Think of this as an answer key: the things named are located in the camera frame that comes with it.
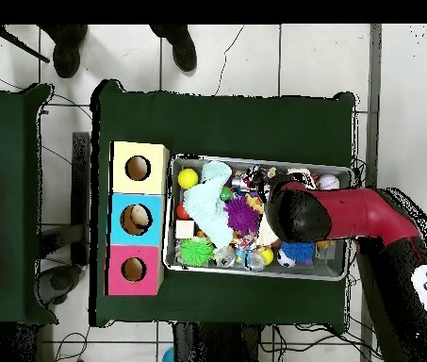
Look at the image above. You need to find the shallow silver mesh bin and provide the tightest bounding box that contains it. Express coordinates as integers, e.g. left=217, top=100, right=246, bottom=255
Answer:
left=162, top=153, right=353, bottom=282

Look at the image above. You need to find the black tripod leg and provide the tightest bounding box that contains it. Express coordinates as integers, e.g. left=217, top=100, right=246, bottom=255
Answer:
left=0, top=24, right=51, bottom=64

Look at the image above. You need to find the cream knitted cloth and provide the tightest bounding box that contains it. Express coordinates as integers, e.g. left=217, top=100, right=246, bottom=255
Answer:
left=256, top=167, right=318, bottom=247

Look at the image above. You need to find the yellow plastic ball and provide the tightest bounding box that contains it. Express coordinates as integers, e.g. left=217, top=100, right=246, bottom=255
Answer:
left=177, top=168, right=200, bottom=190

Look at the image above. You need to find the wooden box with three holes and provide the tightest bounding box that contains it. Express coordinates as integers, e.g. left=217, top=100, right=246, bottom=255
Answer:
left=105, top=140, right=171, bottom=297

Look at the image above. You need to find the mint green knitted cloth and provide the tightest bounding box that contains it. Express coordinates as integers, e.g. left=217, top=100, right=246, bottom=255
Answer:
left=182, top=160, right=235, bottom=250

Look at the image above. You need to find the dark green side table cloth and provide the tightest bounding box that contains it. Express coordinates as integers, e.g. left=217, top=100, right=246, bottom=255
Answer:
left=0, top=84, right=57, bottom=325

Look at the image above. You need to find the purple spiky rubber ball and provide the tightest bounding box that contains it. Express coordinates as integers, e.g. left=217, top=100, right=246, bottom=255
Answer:
left=222, top=195, right=261, bottom=237

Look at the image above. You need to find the blue spiky rubber ball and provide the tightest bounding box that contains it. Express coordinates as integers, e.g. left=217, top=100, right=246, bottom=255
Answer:
left=280, top=240, right=317, bottom=264

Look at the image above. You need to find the small wooden cube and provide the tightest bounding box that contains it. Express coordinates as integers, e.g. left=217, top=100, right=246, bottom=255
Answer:
left=175, top=220, right=196, bottom=239

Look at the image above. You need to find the black metal stand bar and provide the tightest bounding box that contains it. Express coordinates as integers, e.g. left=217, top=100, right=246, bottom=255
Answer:
left=71, top=131, right=91, bottom=267

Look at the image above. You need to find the person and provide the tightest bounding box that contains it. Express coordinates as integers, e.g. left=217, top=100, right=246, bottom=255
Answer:
left=37, top=24, right=198, bottom=79

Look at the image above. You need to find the green spiky ball with eyes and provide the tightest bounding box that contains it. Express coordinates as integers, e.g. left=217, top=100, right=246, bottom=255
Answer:
left=178, top=236, right=215, bottom=267

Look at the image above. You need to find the small soccer ball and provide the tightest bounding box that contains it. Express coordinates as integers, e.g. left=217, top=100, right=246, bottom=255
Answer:
left=275, top=248, right=298, bottom=269

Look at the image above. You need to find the white baseball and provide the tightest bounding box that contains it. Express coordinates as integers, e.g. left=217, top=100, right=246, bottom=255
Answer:
left=317, top=173, right=341, bottom=190

